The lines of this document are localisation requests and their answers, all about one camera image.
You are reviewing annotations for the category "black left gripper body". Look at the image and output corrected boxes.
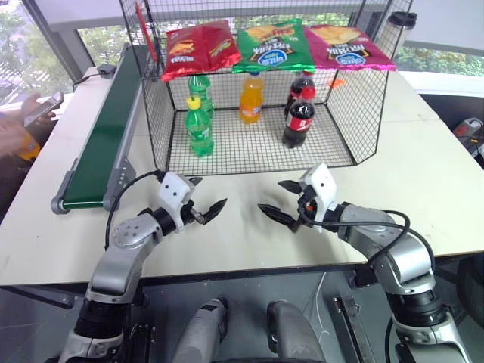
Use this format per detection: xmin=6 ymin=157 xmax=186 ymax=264
xmin=180 ymin=201 xmax=207 ymax=228

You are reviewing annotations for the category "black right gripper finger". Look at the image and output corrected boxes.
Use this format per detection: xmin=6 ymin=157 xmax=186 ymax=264
xmin=257 ymin=203 xmax=300 ymax=228
xmin=277 ymin=179 xmax=304 ymax=197

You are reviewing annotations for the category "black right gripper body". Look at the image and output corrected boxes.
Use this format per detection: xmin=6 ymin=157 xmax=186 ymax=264
xmin=290 ymin=186 xmax=318 ymax=233

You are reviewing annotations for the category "dark smartphone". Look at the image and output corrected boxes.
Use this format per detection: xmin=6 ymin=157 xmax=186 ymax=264
xmin=23 ymin=91 xmax=66 ymax=129

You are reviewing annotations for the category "green conveyor belt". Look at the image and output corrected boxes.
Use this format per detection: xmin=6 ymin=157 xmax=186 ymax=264
xmin=51 ymin=42 xmax=153 ymax=216

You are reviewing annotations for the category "person's hand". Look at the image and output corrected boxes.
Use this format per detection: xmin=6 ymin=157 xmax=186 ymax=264
xmin=0 ymin=92 xmax=57 ymax=158

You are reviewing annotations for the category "green soda bottle yellow cap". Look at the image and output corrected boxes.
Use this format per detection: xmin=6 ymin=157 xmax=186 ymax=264
xmin=183 ymin=95 xmax=216 ymax=158

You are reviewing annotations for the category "cola bottle red cap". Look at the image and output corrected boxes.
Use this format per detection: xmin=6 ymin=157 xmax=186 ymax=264
xmin=285 ymin=70 xmax=316 ymax=111
xmin=281 ymin=86 xmax=317 ymax=149

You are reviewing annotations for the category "orange soda bottle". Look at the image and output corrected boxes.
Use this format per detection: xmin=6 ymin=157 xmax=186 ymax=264
xmin=238 ymin=71 xmax=265 ymax=125

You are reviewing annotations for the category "grey rounded robot leg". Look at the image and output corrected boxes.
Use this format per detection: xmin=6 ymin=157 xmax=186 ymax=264
xmin=265 ymin=299 xmax=327 ymax=363
xmin=170 ymin=296 xmax=230 ymax=363

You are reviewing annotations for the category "red chips bag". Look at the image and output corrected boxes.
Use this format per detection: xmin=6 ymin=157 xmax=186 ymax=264
xmin=160 ymin=19 xmax=243 ymax=84

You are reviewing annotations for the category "green chips bag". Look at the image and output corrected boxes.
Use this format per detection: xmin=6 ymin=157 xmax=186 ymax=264
xmin=231 ymin=17 xmax=317 ymax=75

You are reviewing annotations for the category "pink chips bag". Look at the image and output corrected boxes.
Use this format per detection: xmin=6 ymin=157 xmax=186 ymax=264
xmin=303 ymin=23 xmax=397 ymax=73

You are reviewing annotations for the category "red sign card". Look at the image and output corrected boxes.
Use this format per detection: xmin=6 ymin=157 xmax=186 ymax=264
xmin=134 ymin=1 xmax=160 ymax=64

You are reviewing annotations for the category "yellow object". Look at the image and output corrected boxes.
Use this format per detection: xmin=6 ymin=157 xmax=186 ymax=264
xmin=17 ymin=129 xmax=42 ymax=161

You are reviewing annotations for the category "red grey power tool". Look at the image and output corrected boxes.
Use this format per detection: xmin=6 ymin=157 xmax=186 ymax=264
xmin=452 ymin=116 xmax=484 ymax=167

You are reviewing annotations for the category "translucent tumbler with black lid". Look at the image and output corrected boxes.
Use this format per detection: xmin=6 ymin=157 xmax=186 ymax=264
xmin=375 ymin=11 xmax=419 ymax=60

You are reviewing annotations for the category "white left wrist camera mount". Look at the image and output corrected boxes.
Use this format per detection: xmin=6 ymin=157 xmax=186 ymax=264
xmin=156 ymin=171 xmax=194 ymax=232

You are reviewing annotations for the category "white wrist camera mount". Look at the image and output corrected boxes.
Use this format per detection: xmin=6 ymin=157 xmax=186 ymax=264
xmin=299 ymin=163 xmax=339 ymax=225
xmin=156 ymin=171 xmax=194 ymax=232

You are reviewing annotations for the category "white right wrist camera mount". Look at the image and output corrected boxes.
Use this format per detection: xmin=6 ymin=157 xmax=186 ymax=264
xmin=299 ymin=163 xmax=339 ymax=225

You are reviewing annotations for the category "black wire mesh shelf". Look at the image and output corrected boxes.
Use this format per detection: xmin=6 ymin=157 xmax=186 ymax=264
xmin=118 ymin=0 xmax=414 ymax=178

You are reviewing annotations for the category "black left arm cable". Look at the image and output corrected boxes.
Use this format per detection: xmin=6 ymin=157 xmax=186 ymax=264
xmin=103 ymin=170 xmax=168 ymax=251

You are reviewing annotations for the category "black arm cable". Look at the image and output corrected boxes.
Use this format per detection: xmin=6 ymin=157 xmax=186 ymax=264
xmin=103 ymin=170 xmax=168 ymax=251
xmin=312 ymin=209 xmax=436 ymax=279

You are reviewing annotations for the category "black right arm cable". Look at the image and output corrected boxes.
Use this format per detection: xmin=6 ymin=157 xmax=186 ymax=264
xmin=312 ymin=209 xmax=436 ymax=279

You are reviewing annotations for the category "black metal bracket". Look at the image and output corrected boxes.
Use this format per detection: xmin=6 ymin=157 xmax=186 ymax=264
xmin=331 ymin=296 xmax=376 ymax=363

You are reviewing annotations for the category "black adapter cable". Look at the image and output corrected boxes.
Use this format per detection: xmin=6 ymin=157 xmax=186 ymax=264
xmin=71 ymin=75 xmax=101 ymax=92

